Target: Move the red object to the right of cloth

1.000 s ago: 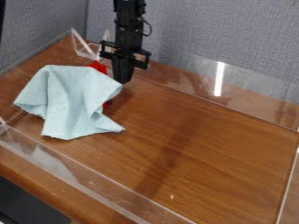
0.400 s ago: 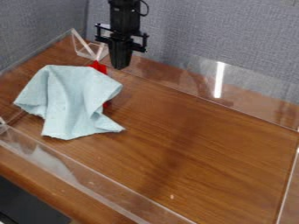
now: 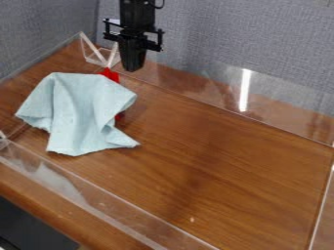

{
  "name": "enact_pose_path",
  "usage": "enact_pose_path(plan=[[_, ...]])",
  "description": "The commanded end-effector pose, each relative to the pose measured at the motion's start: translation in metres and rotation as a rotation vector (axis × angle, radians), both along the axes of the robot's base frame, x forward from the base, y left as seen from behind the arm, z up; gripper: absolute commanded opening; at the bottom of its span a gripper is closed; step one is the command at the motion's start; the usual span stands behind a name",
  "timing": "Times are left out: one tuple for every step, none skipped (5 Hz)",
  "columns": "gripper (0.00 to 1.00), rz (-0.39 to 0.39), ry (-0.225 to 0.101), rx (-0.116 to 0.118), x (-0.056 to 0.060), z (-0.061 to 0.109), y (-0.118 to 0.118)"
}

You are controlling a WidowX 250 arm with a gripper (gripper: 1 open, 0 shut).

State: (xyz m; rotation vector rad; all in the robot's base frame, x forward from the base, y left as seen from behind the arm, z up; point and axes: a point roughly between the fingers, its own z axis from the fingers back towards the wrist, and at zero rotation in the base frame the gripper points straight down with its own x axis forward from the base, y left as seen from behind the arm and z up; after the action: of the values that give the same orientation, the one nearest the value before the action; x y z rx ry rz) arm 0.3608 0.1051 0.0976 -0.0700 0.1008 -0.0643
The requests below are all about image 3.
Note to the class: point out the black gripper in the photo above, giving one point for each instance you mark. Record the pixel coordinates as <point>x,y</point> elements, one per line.
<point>124,35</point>

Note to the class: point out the light blue cloth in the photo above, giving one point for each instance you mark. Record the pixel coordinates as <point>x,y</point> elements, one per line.
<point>74,106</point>

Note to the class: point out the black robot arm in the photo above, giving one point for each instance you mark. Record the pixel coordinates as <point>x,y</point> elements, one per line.
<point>138,14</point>

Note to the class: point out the red object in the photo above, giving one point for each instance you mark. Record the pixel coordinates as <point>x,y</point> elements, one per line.
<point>114,77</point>

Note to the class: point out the clear acrylic back barrier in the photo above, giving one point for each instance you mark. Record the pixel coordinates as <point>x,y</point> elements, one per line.
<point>267,99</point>

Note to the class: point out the clear acrylic barrier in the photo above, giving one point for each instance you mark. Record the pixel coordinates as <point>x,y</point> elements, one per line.
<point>321,208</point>
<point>94,216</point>
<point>267,99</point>

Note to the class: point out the clear acrylic front barrier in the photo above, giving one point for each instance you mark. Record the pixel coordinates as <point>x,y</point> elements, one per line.
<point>94,216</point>

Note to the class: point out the clear acrylic right barrier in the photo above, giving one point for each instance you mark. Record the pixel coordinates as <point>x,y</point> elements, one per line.
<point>321,208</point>

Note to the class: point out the clear acrylic corner bracket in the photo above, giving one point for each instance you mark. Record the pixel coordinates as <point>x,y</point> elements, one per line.
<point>100,56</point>

